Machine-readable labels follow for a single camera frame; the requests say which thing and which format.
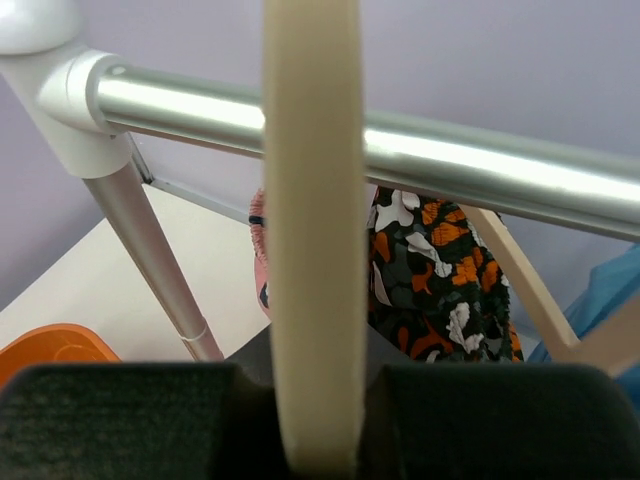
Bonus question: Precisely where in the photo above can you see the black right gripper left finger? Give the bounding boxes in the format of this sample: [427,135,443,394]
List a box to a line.
[1,363,273,479]

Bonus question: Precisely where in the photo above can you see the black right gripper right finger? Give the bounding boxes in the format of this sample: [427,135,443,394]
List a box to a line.
[359,363,639,479]

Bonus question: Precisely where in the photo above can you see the pink shark print shorts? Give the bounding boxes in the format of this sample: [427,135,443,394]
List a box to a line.
[248,189,269,316]

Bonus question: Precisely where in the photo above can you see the wooden hanger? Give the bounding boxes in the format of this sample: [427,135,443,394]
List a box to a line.
[461,205,639,377]
[263,1,367,479]

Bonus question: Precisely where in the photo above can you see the orange camouflage shorts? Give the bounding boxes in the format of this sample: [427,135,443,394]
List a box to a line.
[367,187,524,363]

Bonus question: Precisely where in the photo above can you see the blue shorts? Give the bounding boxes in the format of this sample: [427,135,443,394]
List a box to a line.
[527,244,640,365]

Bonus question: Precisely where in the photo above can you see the orange plastic basket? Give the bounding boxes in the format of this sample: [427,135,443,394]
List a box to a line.
[1,323,121,388]

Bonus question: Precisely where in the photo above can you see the silver clothes rack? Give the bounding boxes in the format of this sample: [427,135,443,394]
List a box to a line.
[1,1,639,359]

